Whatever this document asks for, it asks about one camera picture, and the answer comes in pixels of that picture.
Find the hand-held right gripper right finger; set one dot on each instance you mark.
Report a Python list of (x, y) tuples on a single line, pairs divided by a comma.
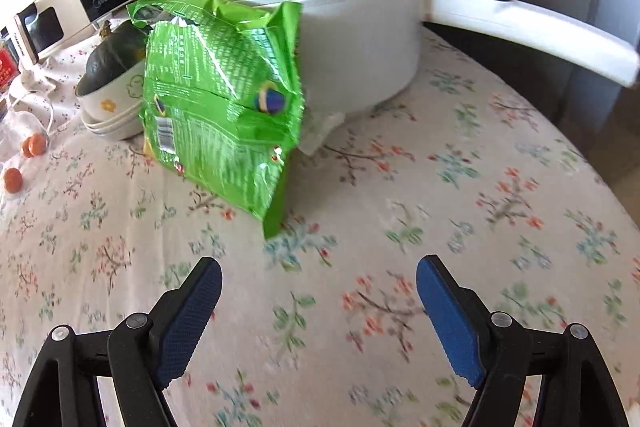
[(447, 322)]

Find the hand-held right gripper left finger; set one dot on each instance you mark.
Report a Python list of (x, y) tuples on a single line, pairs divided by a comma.
[(192, 322)]

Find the green snack bag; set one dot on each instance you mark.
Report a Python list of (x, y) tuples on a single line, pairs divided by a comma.
[(210, 107)]

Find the floral tablecloth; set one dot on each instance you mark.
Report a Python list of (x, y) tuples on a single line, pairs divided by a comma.
[(350, 217)]

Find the stacked bowls with dark squash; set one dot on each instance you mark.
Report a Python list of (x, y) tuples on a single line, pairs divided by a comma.
[(115, 107)]

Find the small orange fruit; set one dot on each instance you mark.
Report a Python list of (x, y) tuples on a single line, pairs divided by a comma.
[(13, 180), (27, 147), (38, 143)]

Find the bag of small orange fruits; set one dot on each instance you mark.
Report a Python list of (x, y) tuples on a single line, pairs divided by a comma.
[(30, 97)]

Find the white electric pot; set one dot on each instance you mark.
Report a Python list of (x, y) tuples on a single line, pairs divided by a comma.
[(350, 32)]

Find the red box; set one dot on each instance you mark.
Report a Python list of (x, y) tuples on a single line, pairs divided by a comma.
[(7, 67)]

